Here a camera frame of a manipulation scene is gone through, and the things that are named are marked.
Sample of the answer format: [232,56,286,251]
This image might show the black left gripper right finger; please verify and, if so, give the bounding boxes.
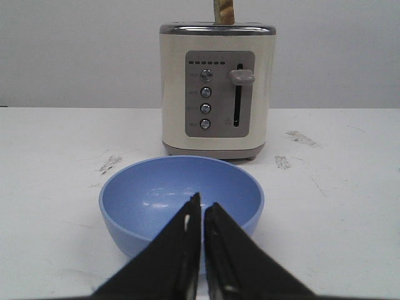
[204,202,316,299]

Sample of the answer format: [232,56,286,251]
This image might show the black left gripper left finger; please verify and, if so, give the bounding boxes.
[90,192,201,299]

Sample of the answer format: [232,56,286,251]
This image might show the blue plastic bowl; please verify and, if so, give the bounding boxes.
[99,156,264,259]

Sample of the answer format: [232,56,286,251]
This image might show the cream and chrome toaster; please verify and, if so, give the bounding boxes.
[159,22,276,159]

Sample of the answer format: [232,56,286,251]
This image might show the toast slice in toaster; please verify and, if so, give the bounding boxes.
[213,0,235,25]

